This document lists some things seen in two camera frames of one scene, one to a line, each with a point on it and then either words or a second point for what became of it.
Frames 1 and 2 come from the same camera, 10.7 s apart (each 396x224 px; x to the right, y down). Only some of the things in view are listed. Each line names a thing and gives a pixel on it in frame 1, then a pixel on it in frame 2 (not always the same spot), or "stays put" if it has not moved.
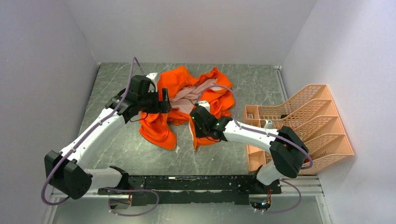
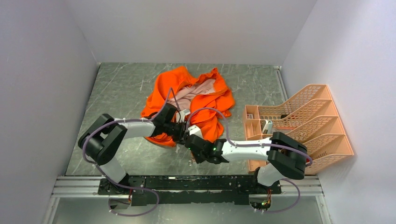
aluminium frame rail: [309, 187] stays put
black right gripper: [198, 134] to [198, 159]
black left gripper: [161, 107] to [180, 138]
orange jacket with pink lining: [186, 92] stays put
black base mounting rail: [147, 190] stays put
